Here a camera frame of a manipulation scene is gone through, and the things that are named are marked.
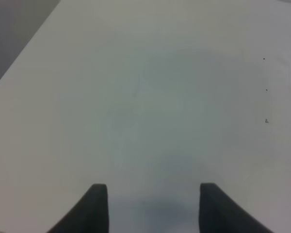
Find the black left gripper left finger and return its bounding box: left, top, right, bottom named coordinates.
left=49, top=184, right=109, bottom=233

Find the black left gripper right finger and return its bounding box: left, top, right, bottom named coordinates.
left=199, top=183, right=271, bottom=233

